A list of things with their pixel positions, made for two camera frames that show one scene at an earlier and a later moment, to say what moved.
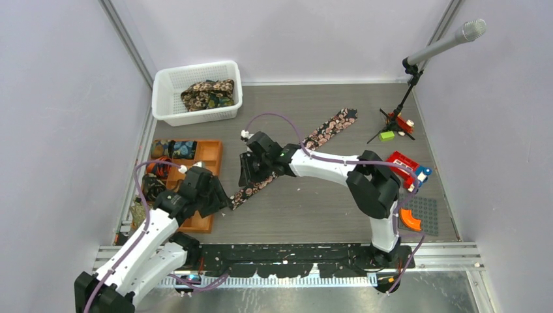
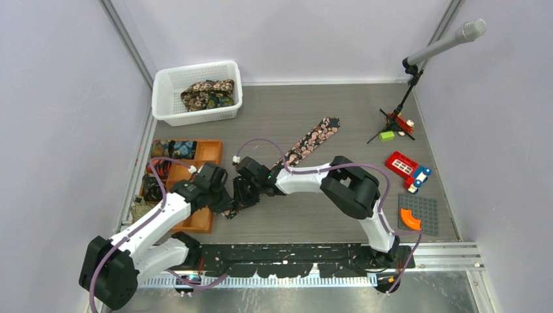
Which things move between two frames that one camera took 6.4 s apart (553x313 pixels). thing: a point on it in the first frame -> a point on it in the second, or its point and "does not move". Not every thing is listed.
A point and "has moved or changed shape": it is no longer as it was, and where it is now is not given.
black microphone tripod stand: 413,74 does not move
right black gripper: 248,175 -> 239,198
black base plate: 296,260 does not move
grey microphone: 469,30 does not move
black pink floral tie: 313,139 has moved or changed shape
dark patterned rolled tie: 151,186 does not move
